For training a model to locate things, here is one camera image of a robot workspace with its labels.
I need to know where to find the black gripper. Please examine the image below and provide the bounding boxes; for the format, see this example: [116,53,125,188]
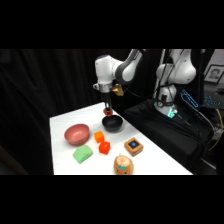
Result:
[100,91,115,117]

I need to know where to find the black bowl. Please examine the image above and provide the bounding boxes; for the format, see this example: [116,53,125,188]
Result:
[101,114,124,133]

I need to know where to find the pink bowl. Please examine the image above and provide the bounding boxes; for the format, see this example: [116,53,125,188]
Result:
[63,123,91,146]

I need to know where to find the orange cube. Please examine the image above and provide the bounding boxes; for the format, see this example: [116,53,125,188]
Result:
[93,130,106,144]

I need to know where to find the red-orange cube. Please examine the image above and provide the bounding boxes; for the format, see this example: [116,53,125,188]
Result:
[98,140,112,156]

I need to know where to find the wooden box with blue circle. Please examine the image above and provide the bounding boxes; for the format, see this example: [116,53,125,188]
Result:
[123,137,145,157]

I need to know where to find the black robot stand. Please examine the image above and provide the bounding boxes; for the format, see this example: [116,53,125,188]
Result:
[123,98,216,175]

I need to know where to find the small green light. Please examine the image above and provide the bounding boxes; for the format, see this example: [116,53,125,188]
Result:
[166,108,178,120]

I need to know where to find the black curtain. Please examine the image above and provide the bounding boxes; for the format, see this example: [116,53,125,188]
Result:
[0,49,164,176]

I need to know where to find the blue-lit device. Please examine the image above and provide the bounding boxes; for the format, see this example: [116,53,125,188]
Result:
[180,88,201,110]

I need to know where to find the framed picture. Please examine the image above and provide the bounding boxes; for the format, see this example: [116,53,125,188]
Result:
[203,64,224,85]

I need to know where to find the yellowish wrist camera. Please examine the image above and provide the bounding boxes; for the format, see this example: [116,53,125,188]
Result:
[111,84,125,97]

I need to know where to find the yellow cable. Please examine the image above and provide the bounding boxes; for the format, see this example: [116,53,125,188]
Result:
[207,108,224,153]

